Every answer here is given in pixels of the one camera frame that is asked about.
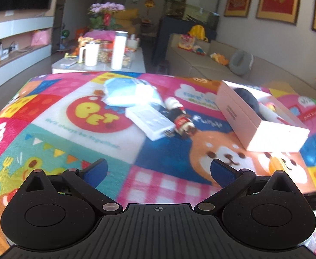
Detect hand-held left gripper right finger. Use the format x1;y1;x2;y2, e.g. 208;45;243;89
194;159;300;213

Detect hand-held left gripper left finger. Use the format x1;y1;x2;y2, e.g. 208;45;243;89
19;159;123;214

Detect pink cardboard box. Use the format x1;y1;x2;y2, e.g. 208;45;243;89
216;80;311;153

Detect white rectangular box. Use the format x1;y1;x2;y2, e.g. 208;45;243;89
125;105;176;141

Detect black plush toy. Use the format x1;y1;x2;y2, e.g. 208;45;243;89
233;87;269;120

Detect blue wet wipes packet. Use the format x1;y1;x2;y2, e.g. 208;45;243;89
102;78;165;108

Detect colourful printed mat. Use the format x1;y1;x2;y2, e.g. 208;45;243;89
0;71;316;259

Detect beige sofa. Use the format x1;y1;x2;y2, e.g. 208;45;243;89
165;34;316;103

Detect white coffee table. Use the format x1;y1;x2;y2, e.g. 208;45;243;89
51;47;146;74

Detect grey neck pillow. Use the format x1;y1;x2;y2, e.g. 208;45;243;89
228;50;254;76

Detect orange plush toy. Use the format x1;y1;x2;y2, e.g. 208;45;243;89
210;52;230;66

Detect cream lidded mug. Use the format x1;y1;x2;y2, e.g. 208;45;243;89
78;42;100;66

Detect glass jar of nuts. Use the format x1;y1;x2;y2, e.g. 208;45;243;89
99;41;113;62

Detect white thermos bottle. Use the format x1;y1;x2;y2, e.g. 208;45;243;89
111;31;128;70

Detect small plush doll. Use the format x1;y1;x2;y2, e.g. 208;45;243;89
193;44;207;56

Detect colourful toy box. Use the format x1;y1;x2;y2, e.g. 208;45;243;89
178;34;196;50

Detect white tissue box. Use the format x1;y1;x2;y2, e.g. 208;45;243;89
127;35;140;48

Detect pink cloth wrap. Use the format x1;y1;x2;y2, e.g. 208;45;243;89
84;30;118;42

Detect yellow backpack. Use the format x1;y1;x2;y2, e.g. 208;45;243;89
188;25;209;42

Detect pink gift bag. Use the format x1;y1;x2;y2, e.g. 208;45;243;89
31;30;50;46

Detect dark blue cabinet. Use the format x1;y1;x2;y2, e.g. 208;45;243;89
154;16;218;65

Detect yellow armchair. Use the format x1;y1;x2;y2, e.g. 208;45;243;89
113;9;142;34

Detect pink potted flowers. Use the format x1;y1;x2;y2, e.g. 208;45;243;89
88;3;126;30

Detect glass aquarium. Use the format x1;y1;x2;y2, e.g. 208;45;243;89
166;0;220;30

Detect curved wall shelf unit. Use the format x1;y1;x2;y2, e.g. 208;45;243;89
0;16;54;98

